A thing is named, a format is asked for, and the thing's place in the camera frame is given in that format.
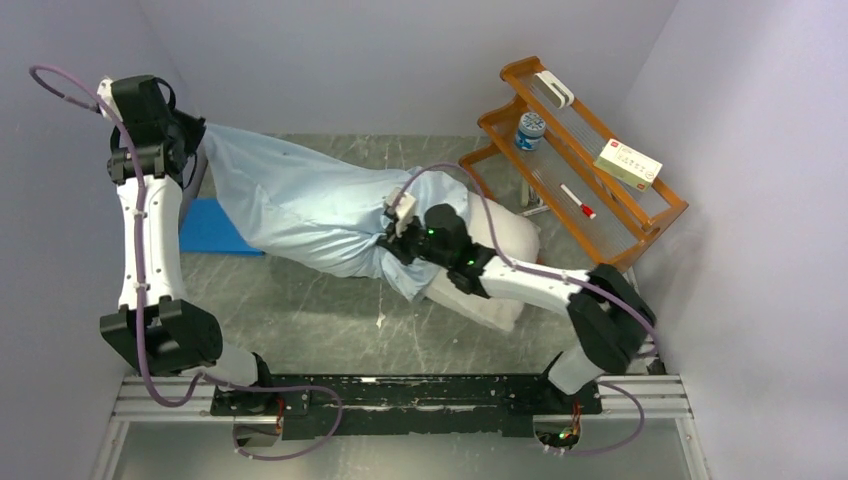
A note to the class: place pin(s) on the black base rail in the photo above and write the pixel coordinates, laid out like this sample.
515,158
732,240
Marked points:
309,406

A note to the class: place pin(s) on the white pillow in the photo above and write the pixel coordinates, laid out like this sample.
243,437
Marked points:
490,223

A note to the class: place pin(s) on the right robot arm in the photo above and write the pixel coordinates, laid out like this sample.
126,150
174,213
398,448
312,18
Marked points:
609,317

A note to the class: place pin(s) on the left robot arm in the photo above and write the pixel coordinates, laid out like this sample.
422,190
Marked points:
155,328

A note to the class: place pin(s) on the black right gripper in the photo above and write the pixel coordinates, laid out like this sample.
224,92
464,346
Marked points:
397,245

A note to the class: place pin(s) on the grey pen on table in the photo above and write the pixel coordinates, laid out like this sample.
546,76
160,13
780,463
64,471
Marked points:
535,211

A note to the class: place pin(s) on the white medicine box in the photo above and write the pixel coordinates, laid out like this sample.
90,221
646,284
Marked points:
628,165

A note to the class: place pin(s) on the white rectangular device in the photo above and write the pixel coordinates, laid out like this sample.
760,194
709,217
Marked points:
553,89

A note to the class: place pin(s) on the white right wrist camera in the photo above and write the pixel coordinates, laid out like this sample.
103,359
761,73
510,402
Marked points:
400,208

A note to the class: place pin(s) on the orange wooden shelf rack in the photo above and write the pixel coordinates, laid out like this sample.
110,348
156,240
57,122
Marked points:
628,222

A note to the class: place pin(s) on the blue white jar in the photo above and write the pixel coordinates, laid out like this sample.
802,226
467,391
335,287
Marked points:
530,131

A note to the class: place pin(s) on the light blue pillowcase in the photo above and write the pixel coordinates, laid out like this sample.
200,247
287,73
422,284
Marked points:
293,202

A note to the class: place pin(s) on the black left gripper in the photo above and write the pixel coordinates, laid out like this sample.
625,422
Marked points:
195,130

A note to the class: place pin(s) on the red white marker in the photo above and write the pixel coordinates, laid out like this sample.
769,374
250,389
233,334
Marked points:
586,210

